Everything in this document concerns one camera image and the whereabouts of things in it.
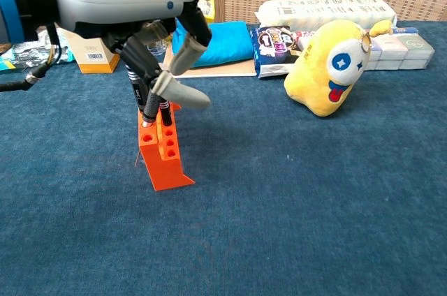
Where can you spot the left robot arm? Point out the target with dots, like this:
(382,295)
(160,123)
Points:
(8,13)

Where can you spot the orange test tube rack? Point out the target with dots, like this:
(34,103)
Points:
(167,174)

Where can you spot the tall cream yellow carton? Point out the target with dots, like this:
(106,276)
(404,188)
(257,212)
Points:
(94,57)

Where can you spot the yellow snack box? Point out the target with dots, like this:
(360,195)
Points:
(208,11)

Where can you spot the crumpled plastic wrapper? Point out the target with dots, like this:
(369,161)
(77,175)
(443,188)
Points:
(21,55)

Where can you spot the blue pouch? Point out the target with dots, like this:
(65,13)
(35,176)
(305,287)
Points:
(223,43)

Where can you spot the black socket bit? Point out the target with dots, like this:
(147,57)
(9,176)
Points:
(165,114)

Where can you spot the dark purple snack pack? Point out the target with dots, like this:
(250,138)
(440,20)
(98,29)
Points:
(274,48)

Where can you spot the white tissue roll pack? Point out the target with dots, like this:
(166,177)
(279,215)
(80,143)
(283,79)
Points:
(324,9)

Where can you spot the yellow plush toy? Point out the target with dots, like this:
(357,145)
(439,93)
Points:
(314,79)

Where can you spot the pastel tissue packet bundle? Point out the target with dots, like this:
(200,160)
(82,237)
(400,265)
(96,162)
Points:
(401,50)

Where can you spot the plastic food wrap box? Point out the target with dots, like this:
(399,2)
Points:
(405,30)

